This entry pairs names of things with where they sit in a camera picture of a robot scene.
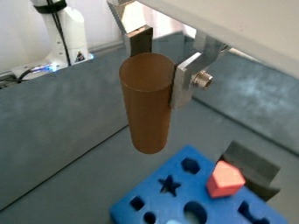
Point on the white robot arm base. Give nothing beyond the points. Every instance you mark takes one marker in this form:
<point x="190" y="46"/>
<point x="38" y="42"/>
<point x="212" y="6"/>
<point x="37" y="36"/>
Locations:
<point x="66" y="28"/>

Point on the black curved holder stand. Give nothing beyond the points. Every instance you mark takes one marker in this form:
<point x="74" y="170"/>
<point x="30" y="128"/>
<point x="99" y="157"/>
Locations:
<point x="258" y="170"/>

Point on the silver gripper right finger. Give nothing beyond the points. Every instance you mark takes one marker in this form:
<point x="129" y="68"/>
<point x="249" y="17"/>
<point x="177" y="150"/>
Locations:
<point x="192" y="74"/>

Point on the red house-shaped peg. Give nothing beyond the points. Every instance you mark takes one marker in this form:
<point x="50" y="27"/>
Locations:
<point x="226" y="180"/>

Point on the brown cylinder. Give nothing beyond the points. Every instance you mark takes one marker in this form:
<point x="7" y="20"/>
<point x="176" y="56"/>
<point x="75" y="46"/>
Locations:
<point x="146" y="77"/>

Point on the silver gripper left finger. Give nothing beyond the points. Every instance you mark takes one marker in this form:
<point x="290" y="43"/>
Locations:
<point x="137" y="32"/>

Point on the blue shape sorter block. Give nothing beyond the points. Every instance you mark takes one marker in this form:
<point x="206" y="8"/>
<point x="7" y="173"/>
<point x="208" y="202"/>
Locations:
<point x="173" y="197"/>

